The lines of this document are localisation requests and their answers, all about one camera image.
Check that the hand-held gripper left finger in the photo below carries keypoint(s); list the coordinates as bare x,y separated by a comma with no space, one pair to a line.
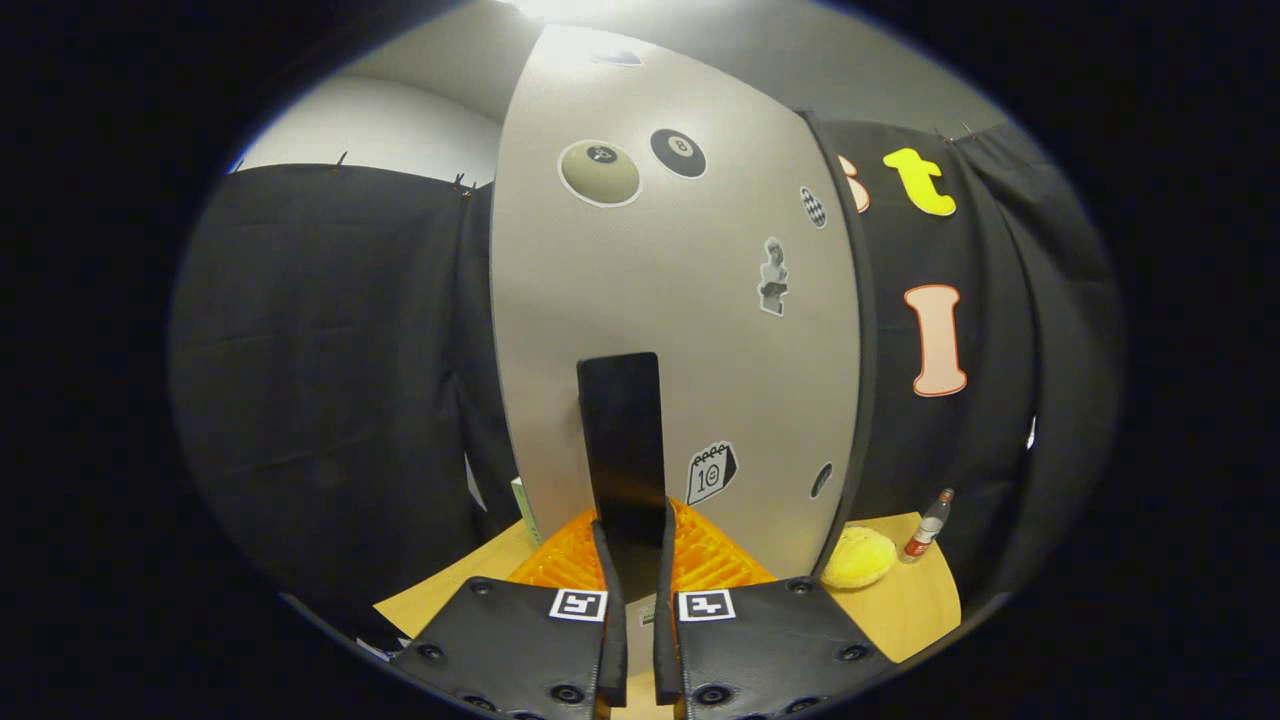
612,640

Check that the clear plastic water bottle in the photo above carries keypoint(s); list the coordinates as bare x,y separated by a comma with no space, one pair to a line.
927,528

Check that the yellow plush toy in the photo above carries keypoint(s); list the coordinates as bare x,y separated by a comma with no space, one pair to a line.
858,558

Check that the black backdrop cloth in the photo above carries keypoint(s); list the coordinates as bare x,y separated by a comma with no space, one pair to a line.
320,350

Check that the ceiling light panel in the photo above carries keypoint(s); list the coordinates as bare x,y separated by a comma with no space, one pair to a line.
565,8

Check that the green spine book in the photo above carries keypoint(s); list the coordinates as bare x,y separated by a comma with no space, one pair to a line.
524,510

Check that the grey shoe cabinet door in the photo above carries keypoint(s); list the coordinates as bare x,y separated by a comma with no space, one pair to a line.
650,280

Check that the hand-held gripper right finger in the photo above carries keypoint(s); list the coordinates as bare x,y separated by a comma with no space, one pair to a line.
664,640

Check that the dark grey shoe cabinet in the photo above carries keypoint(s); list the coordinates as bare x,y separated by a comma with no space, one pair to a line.
866,330

